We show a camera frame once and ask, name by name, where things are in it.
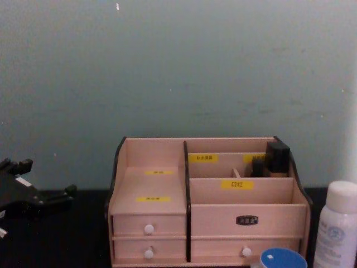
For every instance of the small black square bottle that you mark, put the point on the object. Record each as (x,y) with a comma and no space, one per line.
(257,167)

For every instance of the small wooden drawer white knob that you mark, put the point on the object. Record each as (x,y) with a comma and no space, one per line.
(164,224)
(167,248)

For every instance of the wide wooden drawer white knob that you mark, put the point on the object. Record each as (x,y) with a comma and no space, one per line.
(217,248)

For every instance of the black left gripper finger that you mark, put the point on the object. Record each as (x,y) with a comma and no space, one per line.
(16,164)
(60,196)

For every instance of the pale wooden desktop organizer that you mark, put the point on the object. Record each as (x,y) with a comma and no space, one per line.
(245,220)

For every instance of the large black square bottle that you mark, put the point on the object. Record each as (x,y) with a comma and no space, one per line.
(277,160)

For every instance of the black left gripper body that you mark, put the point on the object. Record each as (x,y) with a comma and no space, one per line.
(16,195)

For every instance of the white plastic bottle white cap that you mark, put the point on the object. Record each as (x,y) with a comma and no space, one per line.
(337,229)

